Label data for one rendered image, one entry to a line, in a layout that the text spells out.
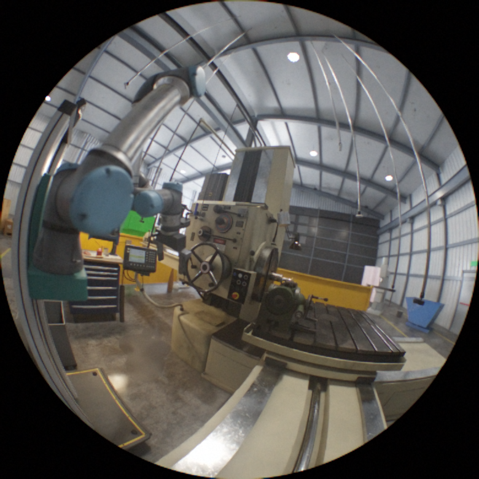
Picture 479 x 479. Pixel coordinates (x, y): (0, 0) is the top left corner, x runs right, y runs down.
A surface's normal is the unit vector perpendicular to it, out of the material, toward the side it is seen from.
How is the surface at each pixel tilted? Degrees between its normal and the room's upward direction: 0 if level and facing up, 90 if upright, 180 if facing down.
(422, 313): 90
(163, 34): 169
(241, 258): 90
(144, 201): 115
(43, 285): 90
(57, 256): 72
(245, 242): 90
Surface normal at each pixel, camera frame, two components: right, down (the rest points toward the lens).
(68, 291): 0.87, 0.17
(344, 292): -0.44, -0.15
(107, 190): 0.94, 0.33
